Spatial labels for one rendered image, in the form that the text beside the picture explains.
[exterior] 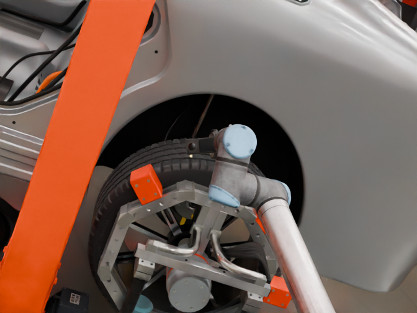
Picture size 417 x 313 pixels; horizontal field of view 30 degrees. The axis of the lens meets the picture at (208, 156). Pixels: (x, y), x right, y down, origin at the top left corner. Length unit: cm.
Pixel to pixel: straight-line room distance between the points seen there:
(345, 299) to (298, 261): 274
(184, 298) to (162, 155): 47
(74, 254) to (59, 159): 178
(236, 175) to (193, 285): 45
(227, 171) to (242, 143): 8
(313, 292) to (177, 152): 81
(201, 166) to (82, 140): 43
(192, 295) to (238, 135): 58
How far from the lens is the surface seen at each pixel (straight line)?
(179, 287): 239
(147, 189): 238
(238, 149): 207
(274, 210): 210
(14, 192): 436
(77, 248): 405
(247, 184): 210
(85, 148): 223
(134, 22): 210
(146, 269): 226
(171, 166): 245
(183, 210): 297
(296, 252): 201
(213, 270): 231
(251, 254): 236
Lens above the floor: 210
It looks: 22 degrees down
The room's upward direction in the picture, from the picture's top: 23 degrees clockwise
